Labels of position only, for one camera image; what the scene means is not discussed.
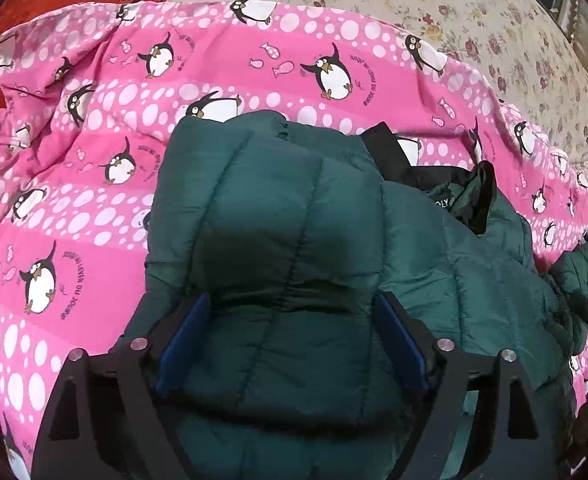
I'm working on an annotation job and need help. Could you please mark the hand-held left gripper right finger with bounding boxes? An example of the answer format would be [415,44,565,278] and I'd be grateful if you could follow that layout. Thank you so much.
[374,291,542,480]

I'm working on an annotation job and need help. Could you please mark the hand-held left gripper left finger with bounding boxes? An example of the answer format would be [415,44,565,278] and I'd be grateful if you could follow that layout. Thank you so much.
[31,292,212,480]

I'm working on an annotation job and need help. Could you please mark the dark green puffer jacket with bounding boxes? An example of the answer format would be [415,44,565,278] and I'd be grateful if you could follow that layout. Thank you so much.
[111,109,588,480]

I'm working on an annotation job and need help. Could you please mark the pink penguin print blanket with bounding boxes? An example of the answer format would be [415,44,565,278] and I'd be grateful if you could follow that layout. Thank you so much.
[0,0,588,480]

